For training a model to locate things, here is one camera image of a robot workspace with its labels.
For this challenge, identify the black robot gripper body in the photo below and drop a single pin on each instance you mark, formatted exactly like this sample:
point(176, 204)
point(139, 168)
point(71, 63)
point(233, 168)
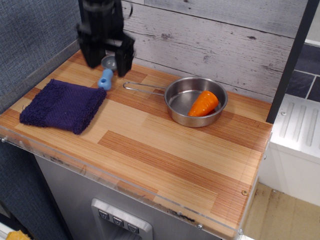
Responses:
point(103, 20)

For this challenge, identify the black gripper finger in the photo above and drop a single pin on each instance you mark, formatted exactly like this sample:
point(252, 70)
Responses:
point(124, 56)
point(93, 52)

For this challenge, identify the blue grey toy spoon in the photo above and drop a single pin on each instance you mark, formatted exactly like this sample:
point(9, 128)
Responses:
point(109, 67)

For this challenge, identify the purple folded towel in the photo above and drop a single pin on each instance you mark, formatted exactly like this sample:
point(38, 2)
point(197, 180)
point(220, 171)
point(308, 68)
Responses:
point(63, 105)

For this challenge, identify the orange toy carrot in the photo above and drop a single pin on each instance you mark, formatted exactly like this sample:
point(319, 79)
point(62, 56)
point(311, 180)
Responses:
point(204, 104)

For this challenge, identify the silver button control panel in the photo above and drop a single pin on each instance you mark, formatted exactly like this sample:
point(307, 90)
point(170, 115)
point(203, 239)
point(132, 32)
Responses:
point(116, 224)

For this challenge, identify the yellow object bottom left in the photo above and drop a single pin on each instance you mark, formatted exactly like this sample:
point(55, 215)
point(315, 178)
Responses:
point(17, 235)

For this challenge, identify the clear acrylic table guard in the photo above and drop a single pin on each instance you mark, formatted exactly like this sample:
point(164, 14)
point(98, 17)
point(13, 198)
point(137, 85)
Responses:
point(74, 183)

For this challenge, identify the white ribbed cabinet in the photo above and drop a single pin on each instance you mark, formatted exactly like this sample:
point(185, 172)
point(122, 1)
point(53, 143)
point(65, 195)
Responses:
point(291, 161)

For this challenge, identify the steel pan with handle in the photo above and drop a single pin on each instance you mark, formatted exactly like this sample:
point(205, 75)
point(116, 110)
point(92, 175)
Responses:
point(180, 95)

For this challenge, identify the black vertical post right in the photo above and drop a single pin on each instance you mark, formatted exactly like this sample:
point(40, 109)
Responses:
point(299, 41)

